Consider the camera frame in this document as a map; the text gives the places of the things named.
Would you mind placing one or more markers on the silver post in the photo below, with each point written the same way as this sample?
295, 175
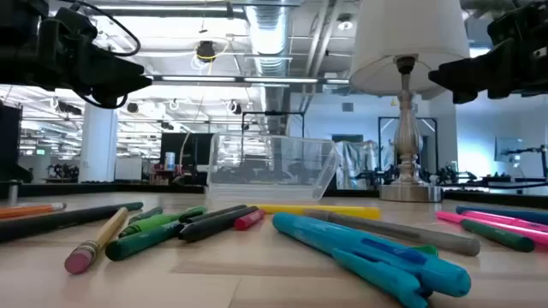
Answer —
13, 192

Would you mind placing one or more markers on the black monitor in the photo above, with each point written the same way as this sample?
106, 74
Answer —
201, 149

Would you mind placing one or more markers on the slim pink highlighter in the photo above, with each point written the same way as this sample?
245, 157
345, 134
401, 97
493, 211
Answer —
539, 236

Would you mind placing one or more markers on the yellow highlighter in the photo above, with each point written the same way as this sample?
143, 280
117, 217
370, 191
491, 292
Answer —
342, 211

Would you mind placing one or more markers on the light green marker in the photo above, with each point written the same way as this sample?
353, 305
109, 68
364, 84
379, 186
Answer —
150, 223

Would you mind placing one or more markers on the white cabinet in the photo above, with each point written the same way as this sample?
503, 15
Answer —
128, 169

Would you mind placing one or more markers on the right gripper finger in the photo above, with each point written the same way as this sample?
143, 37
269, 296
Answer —
466, 96
475, 70

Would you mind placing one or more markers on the dark green pen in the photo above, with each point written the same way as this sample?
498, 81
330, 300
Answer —
501, 236

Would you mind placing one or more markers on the dark green marker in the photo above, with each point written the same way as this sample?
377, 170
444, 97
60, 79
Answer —
137, 244

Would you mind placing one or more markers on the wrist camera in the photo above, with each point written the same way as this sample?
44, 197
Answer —
77, 23
507, 23

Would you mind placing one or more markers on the slim black pen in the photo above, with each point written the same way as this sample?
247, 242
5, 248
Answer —
218, 212

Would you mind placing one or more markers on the black hanging overhead camera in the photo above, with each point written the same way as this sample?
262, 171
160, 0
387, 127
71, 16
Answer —
206, 50

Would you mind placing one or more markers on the plastic wrapped equipment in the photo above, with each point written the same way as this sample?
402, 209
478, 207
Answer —
359, 162

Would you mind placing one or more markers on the long matte black pen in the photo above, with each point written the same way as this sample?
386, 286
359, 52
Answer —
51, 222

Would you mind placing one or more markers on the yellow pencil pink eraser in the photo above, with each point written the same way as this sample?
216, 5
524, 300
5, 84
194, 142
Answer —
100, 239

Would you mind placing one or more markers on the pink highlighter with print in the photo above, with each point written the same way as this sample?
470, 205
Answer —
505, 219

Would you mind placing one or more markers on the white shade table lamp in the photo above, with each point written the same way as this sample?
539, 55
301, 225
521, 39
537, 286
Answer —
406, 34

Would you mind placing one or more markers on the clear plastic supply box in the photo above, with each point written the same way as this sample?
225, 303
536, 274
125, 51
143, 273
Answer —
274, 171

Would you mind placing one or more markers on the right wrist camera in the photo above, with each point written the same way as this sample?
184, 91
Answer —
507, 23

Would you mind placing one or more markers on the blue white can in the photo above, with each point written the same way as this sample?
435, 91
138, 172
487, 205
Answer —
170, 161

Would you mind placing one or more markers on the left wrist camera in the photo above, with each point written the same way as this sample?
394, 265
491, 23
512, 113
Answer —
77, 23

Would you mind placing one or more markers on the dark panel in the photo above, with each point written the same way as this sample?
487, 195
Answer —
9, 141

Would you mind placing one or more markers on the small grey monitor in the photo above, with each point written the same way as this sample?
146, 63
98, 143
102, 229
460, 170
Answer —
507, 147

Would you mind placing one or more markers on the ceiling light strip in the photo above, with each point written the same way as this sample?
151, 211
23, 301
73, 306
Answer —
257, 80

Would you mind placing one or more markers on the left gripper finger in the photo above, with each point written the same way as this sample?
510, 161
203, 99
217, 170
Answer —
107, 99
120, 77

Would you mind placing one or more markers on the orange pencil with eraser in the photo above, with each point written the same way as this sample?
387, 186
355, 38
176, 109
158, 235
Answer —
25, 210

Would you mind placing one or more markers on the thick black marker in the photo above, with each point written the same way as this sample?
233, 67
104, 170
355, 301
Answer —
210, 229

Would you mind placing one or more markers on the white building column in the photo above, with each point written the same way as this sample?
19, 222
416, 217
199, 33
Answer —
98, 145

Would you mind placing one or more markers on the grey pen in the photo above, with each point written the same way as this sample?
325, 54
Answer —
406, 233

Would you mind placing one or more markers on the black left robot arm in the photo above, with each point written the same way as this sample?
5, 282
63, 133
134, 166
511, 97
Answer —
17, 51

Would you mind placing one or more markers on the red marker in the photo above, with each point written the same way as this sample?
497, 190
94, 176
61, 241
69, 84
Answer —
250, 219

